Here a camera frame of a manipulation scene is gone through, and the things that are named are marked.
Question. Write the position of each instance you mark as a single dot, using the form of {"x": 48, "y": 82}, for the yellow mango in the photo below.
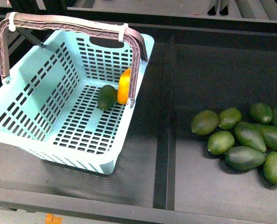
{"x": 123, "y": 87}

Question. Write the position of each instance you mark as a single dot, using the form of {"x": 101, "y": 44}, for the light blue plastic basket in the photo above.
{"x": 48, "y": 105}

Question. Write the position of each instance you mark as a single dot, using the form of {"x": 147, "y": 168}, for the brown basket handle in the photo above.
{"x": 77, "y": 25}

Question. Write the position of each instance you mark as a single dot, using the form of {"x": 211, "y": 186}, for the white zip tie right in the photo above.
{"x": 121, "y": 32}

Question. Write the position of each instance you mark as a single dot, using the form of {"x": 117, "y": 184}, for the white zip tie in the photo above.
{"x": 11, "y": 25}
{"x": 121, "y": 32}

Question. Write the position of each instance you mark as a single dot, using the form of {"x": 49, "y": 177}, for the dark wooden display stand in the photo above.
{"x": 164, "y": 175}

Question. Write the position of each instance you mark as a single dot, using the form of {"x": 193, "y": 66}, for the black triangular divider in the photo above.
{"x": 212, "y": 7}

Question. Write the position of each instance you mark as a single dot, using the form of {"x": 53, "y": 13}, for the white zip tie left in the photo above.
{"x": 11, "y": 25}

